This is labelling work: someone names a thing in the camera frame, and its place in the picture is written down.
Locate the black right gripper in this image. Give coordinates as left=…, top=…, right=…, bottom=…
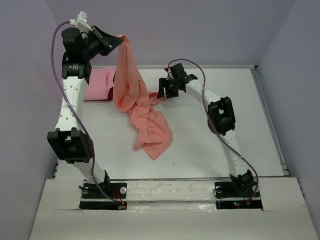
left=157, top=77, right=179, bottom=99

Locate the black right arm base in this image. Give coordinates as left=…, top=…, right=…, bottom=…
left=212, top=181, right=263, bottom=210

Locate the white foam front panel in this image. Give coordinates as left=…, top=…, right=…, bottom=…
left=30, top=177, right=317, bottom=240

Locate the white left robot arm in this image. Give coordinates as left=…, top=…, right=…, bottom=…
left=47, top=25, right=123, bottom=198

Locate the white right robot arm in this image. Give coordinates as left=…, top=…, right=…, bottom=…
left=157, top=63, right=259, bottom=204

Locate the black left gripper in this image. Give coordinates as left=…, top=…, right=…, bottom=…
left=81, top=25, right=124, bottom=60

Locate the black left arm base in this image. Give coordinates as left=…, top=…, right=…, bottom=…
left=78, top=181, right=128, bottom=211

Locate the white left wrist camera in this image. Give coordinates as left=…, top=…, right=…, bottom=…
left=69, top=11, right=93, bottom=33

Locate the salmon orange t-shirt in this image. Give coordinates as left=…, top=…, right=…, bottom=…
left=113, top=35, right=173, bottom=160

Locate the folded pink t-shirt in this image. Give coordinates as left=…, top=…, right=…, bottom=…
left=84, top=66, right=116, bottom=101

